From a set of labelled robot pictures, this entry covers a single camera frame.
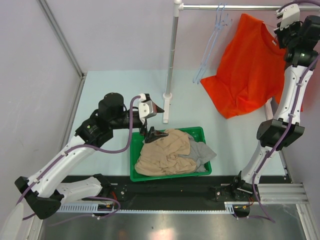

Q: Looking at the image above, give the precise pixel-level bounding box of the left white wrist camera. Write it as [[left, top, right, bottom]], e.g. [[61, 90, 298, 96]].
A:
[[138, 93, 157, 124]]

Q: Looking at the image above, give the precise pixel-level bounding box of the grey t shirt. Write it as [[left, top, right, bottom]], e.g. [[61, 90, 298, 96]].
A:
[[186, 135, 217, 173]]

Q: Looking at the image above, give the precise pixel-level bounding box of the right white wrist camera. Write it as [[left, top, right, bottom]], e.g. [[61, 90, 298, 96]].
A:
[[275, 3, 300, 31]]

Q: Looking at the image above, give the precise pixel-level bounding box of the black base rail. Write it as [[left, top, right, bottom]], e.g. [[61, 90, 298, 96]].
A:
[[59, 174, 291, 217]]

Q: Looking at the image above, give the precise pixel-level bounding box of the white cable duct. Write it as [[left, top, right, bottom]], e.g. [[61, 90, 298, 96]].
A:
[[57, 202, 235, 215]]

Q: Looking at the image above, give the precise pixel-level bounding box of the silver clothes rack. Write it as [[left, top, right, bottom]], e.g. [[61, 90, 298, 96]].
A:
[[162, 0, 320, 124]]

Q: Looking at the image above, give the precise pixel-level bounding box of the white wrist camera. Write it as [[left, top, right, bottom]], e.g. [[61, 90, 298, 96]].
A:
[[138, 93, 157, 124], [275, 3, 300, 31]]

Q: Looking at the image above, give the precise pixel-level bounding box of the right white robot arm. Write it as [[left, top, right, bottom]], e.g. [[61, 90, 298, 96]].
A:
[[229, 15, 320, 201]]

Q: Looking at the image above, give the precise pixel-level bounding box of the orange t shirt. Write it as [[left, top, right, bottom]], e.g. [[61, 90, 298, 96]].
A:
[[200, 13, 286, 119]]

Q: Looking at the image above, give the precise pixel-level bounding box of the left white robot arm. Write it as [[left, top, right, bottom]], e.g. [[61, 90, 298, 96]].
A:
[[14, 92, 167, 220]]

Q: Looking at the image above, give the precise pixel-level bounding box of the beige t shirt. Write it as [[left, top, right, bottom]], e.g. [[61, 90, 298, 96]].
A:
[[134, 129, 197, 177]]

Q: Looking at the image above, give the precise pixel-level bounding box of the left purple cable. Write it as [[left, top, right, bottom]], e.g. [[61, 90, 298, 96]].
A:
[[15, 94, 143, 221]]

